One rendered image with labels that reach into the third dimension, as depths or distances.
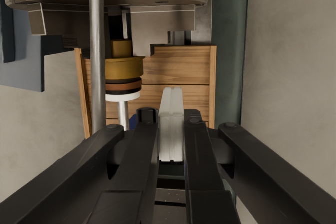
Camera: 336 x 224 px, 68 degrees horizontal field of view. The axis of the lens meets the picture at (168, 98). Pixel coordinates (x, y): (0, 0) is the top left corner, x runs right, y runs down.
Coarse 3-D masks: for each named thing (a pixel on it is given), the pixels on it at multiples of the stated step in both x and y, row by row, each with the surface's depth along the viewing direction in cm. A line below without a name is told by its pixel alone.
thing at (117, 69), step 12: (120, 48) 41; (132, 48) 43; (108, 60) 40; (120, 60) 40; (132, 60) 41; (108, 72) 41; (120, 72) 41; (132, 72) 42; (108, 84) 42; (120, 84) 42; (132, 84) 43
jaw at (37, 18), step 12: (24, 0) 30; (36, 12) 32; (48, 12) 32; (60, 12) 33; (72, 12) 34; (84, 12) 36; (36, 24) 32; (48, 24) 32; (60, 24) 33; (72, 24) 34; (84, 24) 36; (108, 24) 39; (72, 36) 36; (84, 36) 36; (108, 36) 40; (84, 48) 40; (108, 48) 40
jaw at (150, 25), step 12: (132, 12) 40; (144, 12) 40; (156, 12) 40; (168, 12) 40; (180, 12) 39; (192, 12) 39; (132, 24) 41; (144, 24) 40; (156, 24) 40; (168, 24) 40; (180, 24) 40; (192, 24) 40; (132, 36) 41; (144, 36) 41; (156, 36) 41; (168, 36) 41; (144, 48) 42
